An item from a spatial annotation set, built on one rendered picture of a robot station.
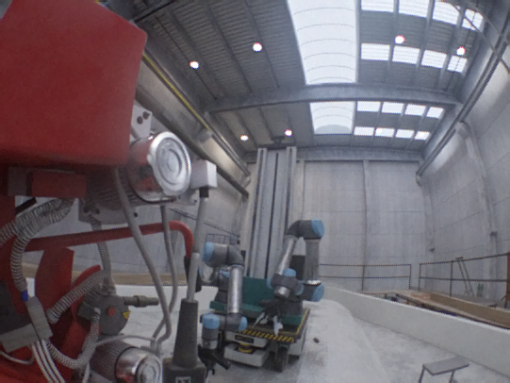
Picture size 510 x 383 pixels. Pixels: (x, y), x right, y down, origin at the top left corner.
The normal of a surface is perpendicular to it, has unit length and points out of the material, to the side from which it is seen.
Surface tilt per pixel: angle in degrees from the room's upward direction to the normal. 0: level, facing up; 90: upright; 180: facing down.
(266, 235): 90
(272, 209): 90
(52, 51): 90
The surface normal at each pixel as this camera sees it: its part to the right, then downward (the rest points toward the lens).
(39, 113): 0.94, 0.00
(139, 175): -0.22, 0.38
